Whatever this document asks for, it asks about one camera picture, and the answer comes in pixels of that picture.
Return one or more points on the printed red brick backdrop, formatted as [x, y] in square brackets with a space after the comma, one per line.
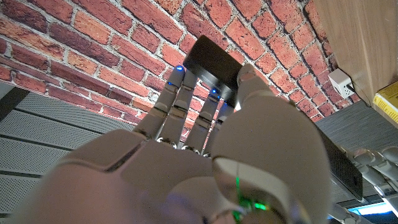
[124, 46]

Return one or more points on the yellow and white package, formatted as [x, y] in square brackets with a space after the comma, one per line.
[387, 101]

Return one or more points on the white power strip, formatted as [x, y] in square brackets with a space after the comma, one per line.
[340, 82]

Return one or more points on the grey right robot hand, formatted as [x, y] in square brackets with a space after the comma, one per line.
[174, 174]

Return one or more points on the black stapler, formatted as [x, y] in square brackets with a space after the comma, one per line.
[211, 62]

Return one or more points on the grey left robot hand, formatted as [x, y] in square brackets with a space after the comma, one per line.
[385, 168]

